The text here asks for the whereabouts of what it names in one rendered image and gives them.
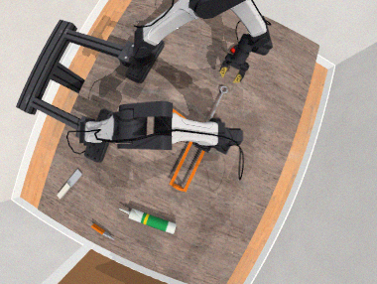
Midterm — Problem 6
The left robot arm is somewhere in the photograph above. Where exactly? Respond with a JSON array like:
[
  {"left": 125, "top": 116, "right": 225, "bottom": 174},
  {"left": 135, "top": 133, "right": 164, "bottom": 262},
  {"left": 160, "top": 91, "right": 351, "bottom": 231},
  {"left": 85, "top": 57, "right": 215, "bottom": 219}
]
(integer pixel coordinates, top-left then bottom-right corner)
[{"left": 126, "top": 0, "right": 273, "bottom": 80}]

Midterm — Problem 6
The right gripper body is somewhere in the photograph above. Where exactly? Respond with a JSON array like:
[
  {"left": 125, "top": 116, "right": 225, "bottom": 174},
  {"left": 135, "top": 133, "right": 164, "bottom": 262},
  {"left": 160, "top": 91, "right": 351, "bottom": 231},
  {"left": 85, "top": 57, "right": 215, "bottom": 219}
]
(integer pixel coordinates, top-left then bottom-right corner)
[{"left": 195, "top": 143, "right": 211, "bottom": 153}]

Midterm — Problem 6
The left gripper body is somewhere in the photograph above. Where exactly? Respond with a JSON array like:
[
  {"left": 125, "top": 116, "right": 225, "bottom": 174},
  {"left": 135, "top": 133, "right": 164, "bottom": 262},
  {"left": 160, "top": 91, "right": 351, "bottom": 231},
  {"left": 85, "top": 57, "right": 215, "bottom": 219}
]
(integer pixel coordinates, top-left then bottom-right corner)
[{"left": 219, "top": 47, "right": 249, "bottom": 81}]

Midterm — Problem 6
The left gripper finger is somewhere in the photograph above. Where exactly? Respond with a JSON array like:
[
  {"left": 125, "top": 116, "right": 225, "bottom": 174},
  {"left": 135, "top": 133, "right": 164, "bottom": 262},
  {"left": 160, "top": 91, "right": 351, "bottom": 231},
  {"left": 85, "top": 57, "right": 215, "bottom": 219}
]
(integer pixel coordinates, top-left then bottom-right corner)
[
  {"left": 220, "top": 68, "right": 226, "bottom": 77},
  {"left": 233, "top": 74, "right": 241, "bottom": 83}
]

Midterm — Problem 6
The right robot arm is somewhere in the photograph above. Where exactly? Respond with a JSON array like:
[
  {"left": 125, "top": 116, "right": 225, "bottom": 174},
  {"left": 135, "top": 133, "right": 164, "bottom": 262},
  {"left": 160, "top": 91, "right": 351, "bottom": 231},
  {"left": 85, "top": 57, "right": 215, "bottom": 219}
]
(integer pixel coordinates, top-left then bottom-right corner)
[{"left": 79, "top": 101, "right": 243, "bottom": 162}]

